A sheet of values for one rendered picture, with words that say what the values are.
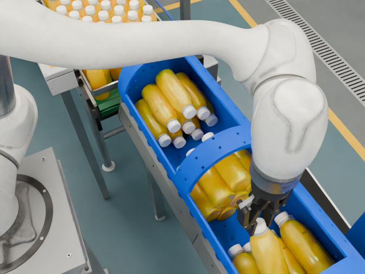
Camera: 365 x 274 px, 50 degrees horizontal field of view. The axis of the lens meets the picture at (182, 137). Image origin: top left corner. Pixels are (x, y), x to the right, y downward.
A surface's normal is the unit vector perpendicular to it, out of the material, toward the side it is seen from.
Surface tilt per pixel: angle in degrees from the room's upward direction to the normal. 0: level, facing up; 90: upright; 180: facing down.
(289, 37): 19
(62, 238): 5
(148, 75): 90
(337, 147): 0
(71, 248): 5
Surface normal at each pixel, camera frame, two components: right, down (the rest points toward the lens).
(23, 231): 0.15, -0.46
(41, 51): 0.13, 0.74
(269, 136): -0.72, 0.49
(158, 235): -0.03, -0.58
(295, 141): -0.09, 0.71
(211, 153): -0.36, -0.39
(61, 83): 0.48, 0.71
